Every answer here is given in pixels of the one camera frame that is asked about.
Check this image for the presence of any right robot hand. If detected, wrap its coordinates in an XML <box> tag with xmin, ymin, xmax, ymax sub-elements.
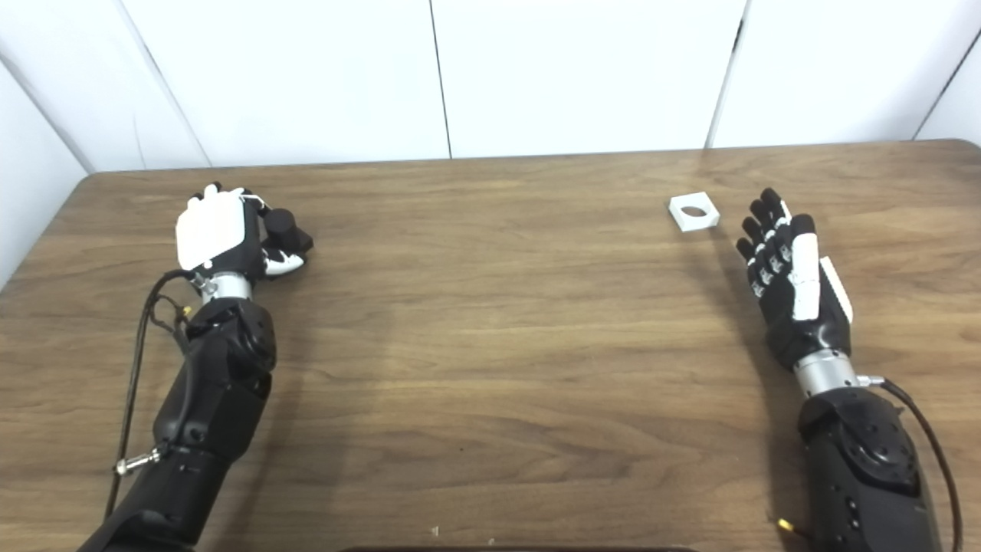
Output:
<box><xmin>736</xmin><ymin>188</ymin><xmax>854</xmax><ymax>373</ymax></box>

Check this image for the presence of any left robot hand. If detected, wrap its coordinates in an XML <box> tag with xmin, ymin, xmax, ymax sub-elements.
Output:
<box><xmin>176</xmin><ymin>182</ymin><xmax>307</xmax><ymax>281</ymax></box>

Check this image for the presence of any black peg with square base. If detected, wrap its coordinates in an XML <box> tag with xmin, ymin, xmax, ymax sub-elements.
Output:
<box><xmin>263</xmin><ymin>208</ymin><xmax>314</xmax><ymax>255</ymax></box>

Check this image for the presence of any white square piece with hole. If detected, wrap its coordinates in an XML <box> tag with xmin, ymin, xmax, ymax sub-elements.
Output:
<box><xmin>668</xmin><ymin>193</ymin><xmax>721</xmax><ymax>232</ymax></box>

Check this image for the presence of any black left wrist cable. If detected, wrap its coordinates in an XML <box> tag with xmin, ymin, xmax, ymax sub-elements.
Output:
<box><xmin>103</xmin><ymin>268</ymin><xmax>200</xmax><ymax>522</ymax></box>

